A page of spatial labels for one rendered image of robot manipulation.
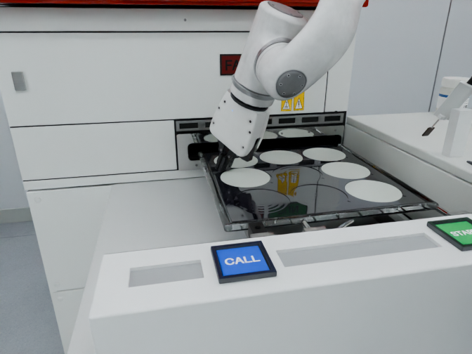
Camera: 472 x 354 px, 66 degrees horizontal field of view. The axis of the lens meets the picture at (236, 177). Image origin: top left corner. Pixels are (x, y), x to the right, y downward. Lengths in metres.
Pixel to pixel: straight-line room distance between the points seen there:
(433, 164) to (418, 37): 2.24
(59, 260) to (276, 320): 0.80
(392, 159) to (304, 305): 0.54
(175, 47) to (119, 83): 0.15
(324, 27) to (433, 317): 0.38
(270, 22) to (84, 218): 0.67
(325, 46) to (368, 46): 2.20
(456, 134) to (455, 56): 2.43
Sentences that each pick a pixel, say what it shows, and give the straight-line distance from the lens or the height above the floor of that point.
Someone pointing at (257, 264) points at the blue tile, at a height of 0.96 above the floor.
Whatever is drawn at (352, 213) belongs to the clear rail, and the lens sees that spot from 0.62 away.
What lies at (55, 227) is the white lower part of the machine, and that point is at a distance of 1.03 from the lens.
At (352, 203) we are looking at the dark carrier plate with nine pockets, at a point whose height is 0.90.
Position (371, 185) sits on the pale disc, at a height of 0.90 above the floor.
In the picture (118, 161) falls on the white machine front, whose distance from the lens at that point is 0.93.
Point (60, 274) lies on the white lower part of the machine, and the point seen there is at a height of 0.57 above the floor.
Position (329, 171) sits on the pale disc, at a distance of 0.80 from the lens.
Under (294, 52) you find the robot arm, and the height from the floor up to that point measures 1.15.
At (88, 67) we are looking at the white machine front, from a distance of 0.89.
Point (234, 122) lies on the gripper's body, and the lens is 0.68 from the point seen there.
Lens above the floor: 1.18
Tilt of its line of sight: 22 degrees down
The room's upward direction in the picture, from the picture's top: straight up
